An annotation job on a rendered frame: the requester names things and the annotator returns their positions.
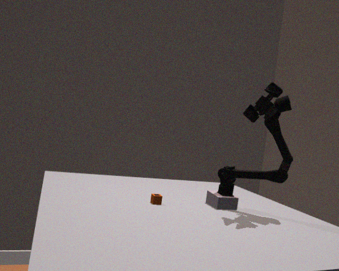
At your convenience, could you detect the orange block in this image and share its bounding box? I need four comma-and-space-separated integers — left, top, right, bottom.
150, 194, 162, 205

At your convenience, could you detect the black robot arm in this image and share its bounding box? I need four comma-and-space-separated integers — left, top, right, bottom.
218, 96, 293, 197

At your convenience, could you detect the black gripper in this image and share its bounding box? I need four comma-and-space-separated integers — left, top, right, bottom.
243, 83, 283, 122

